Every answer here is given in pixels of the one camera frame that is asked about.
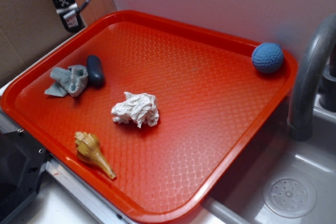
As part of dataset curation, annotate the dark green plastic pickle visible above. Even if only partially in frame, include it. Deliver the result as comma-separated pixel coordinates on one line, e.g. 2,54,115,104
87,55,105,87

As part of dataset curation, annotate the brown cardboard panel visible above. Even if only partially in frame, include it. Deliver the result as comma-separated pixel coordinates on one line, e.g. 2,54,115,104
1,0,116,87

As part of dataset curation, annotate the green knitted cloth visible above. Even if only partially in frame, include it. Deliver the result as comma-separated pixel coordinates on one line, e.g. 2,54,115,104
45,65,89,98

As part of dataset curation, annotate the crumpled white paper towel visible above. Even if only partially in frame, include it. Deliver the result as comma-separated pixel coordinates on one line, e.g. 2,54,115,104
111,92,160,128

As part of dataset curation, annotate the red plastic tray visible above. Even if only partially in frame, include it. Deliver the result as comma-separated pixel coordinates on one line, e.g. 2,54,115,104
1,11,298,223

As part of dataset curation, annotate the brown plastic conch shell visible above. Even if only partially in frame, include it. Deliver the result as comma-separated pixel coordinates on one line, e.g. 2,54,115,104
75,132,117,180

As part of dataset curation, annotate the blue dimpled ball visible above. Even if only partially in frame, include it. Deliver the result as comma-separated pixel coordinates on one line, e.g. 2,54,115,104
251,42,284,74

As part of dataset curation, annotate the grey toy faucet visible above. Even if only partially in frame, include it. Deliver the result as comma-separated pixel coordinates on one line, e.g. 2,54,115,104
287,14,335,141

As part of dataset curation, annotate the grey plastic sink basin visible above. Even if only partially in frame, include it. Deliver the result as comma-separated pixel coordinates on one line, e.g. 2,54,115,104
203,102,335,223

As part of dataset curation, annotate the round sink drain strainer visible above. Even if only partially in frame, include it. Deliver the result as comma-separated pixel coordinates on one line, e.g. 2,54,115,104
262,173,317,219

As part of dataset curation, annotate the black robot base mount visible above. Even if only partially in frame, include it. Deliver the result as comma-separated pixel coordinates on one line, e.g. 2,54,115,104
1,132,48,223

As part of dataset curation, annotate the aluminium frame rail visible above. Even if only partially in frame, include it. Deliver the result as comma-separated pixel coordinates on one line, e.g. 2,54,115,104
1,113,131,223

